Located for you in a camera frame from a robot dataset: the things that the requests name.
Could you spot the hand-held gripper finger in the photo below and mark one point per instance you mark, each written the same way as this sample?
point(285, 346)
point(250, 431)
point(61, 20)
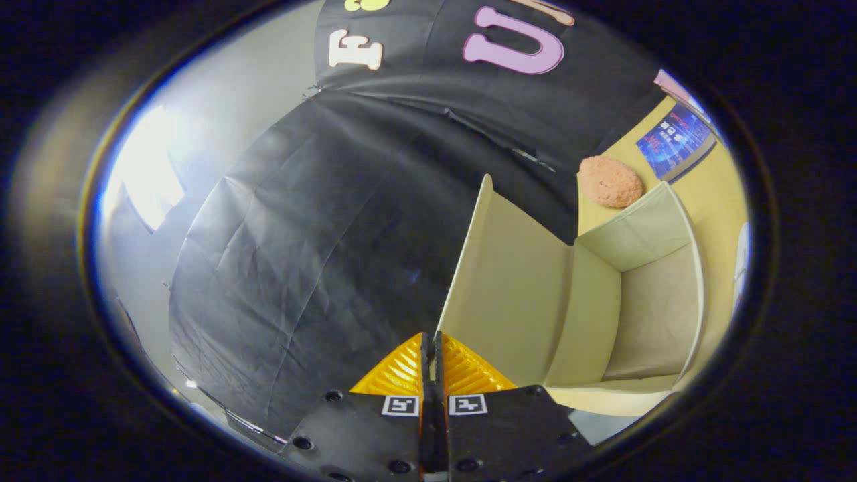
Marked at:
point(442, 428)
point(426, 428)

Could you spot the beige fabric storage box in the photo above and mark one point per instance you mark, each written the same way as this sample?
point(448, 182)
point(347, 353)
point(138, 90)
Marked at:
point(656, 314)

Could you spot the black backdrop cloth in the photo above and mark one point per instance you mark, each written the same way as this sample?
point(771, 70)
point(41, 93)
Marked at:
point(301, 234)

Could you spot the orange round sponge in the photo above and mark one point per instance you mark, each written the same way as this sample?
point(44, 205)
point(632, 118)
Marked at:
point(610, 181)

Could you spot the blue cover book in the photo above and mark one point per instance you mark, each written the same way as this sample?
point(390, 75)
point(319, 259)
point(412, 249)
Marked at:
point(673, 142)

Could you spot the ceiling light panel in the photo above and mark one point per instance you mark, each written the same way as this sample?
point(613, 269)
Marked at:
point(147, 174)

